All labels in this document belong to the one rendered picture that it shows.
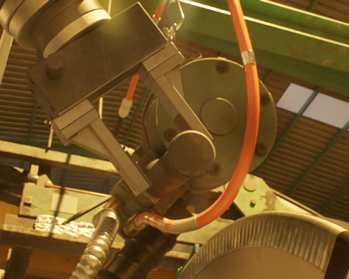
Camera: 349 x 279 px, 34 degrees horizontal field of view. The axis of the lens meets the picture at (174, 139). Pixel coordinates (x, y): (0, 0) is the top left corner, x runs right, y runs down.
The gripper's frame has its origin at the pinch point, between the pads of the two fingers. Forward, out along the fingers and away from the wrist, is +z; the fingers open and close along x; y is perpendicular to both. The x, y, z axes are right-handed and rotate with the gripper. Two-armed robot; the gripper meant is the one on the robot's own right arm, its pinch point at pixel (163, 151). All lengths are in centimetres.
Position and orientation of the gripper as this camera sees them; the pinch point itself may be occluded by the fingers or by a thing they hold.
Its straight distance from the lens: 55.6
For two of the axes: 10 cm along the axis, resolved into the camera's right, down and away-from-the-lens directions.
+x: 7.7, -5.6, 3.2
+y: 2.2, -2.3, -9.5
